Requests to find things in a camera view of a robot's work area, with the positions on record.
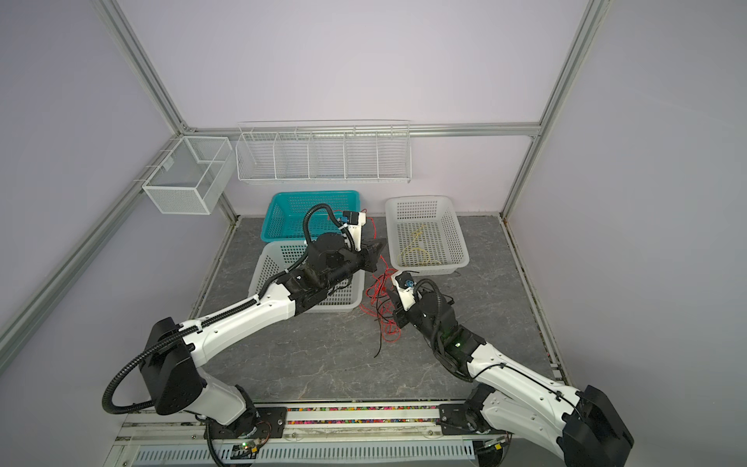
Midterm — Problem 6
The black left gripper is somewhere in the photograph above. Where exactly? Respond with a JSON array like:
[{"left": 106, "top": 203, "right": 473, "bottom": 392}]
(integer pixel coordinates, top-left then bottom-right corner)
[{"left": 324, "top": 236, "right": 387, "bottom": 290}]

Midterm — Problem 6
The black cable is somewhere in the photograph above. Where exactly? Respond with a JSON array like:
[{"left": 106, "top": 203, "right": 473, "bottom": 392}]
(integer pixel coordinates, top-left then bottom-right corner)
[{"left": 364, "top": 279, "right": 410, "bottom": 360}]

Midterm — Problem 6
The red cable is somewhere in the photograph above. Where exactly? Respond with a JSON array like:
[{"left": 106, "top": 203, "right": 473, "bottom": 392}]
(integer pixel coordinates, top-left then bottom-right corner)
[{"left": 358, "top": 256, "right": 404, "bottom": 346}]

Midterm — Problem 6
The yellow cable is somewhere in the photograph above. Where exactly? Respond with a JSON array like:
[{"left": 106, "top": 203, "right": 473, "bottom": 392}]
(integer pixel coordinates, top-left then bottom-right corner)
[
  {"left": 401, "top": 244, "right": 432, "bottom": 268},
  {"left": 402, "top": 224, "right": 430, "bottom": 258}
]

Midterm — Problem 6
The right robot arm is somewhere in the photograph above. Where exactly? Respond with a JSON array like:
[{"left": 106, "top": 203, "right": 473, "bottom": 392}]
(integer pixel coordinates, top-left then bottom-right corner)
[{"left": 390, "top": 272, "right": 634, "bottom": 466}]

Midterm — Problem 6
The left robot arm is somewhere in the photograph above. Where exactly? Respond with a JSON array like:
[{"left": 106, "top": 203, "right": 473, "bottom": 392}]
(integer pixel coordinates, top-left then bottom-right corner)
[{"left": 101, "top": 204, "right": 385, "bottom": 438}]

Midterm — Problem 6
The white plastic basket near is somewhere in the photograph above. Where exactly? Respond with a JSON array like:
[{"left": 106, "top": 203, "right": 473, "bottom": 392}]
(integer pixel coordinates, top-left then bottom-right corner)
[{"left": 248, "top": 241, "right": 366, "bottom": 313}]

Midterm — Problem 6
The white plastic basket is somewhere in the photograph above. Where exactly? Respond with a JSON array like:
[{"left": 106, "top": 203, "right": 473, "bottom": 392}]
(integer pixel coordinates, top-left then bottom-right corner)
[
  {"left": 248, "top": 241, "right": 366, "bottom": 313},
  {"left": 385, "top": 196, "right": 470, "bottom": 276}
]

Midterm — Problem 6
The white plastic basket far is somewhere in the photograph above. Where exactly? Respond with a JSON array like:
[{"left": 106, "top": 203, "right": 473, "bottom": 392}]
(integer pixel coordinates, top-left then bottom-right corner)
[{"left": 385, "top": 196, "right": 470, "bottom": 276}]

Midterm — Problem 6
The teal plastic basket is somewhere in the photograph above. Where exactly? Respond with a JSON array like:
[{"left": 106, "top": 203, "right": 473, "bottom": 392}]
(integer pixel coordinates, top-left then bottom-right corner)
[{"left": 261, "top": 190, "right": 361, "bottom": 242}]

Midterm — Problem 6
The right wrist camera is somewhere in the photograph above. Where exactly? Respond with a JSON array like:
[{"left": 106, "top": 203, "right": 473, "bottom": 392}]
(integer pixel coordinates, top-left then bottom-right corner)
[{"left": 392, "top": 270, "right": 416, "bottom": 311}]

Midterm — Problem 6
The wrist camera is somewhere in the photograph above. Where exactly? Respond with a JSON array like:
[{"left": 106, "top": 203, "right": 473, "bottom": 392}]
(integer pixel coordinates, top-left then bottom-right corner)
[
  {"left": 338, "top": 210, "right": 367, "bottom": 251},
  {"left": 392, "top": 270, "right": 416, "bottom": 311}
]

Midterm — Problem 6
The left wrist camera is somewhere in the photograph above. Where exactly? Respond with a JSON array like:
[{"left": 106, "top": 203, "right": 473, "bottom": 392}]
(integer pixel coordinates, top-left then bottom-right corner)
[{"left": 338, "top": 210, "right": 367, "bottom": 251}]

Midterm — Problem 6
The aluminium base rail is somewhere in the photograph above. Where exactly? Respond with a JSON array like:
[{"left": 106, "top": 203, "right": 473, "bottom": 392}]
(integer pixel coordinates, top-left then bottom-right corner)
[{"left": 101, "top": 399, "right": 620, "bottom": 467}]

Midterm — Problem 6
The white wire wall shelf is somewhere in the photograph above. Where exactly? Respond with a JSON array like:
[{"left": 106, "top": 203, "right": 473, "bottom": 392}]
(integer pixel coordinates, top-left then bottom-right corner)
[{"left": 235, "top": 120, "right": 412, "bottom": 183}]

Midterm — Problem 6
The white mesh wall box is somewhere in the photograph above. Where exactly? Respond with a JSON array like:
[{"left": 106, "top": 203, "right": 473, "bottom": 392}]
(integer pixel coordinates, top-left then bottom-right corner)
[{"left": 143, "top": 136, "right": 237, "bottom": 215}]

